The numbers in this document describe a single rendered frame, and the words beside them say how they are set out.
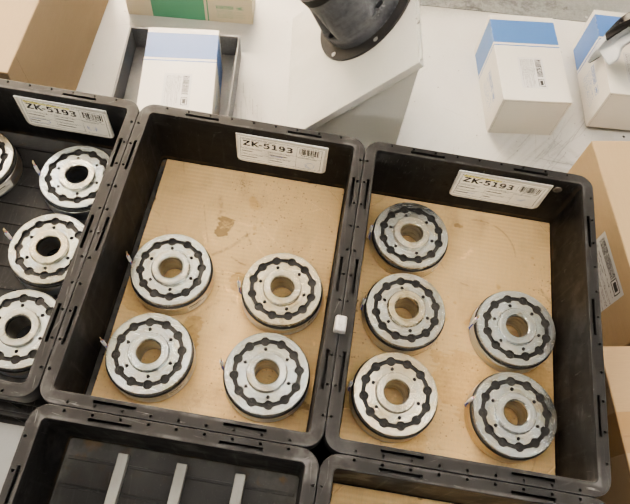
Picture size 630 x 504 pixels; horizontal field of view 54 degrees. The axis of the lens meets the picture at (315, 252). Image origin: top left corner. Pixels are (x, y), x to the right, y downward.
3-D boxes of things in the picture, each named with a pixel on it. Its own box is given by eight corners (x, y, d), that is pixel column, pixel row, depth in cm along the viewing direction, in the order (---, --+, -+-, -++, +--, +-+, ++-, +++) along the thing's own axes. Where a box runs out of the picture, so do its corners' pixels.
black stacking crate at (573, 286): (356, 189, 92) (367, 143, 82) (553, 222, 92) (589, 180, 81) (316, 465, 74) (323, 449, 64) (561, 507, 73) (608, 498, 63)
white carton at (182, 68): (157, 64, 114) (148, 26, 106) (222, 67, 115) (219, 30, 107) (144, 153, 105) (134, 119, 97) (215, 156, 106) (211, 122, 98)
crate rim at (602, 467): (364, 150, 83) (367, 139, 81) (584, 186, 83) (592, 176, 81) (320, 453, 65) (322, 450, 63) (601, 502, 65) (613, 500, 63)
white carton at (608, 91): (572, 45, 122) (593, 9, 114) (631, 52, 123) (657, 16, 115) (585, 126, 113) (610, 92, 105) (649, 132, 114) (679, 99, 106)
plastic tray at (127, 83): (134, 46, 116) (129, 25, 112) (241, 55, 117) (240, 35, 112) (105, 165, 104) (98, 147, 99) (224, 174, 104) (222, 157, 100)
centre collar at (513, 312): (496, 307, 79) (498, 305, 79) (534, 311, 79) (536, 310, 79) (497, 343, 77) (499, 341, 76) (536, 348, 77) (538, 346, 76)
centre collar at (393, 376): (377, 369, 74) (378, 368, 74) (417, 377, 74) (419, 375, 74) (372, 410, 72) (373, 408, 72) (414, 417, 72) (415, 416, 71)
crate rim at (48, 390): (145, 113, 84) (142, 101, 82) (364, 150, 83) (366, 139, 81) (41, 405, 65) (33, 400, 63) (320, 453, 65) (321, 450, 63)
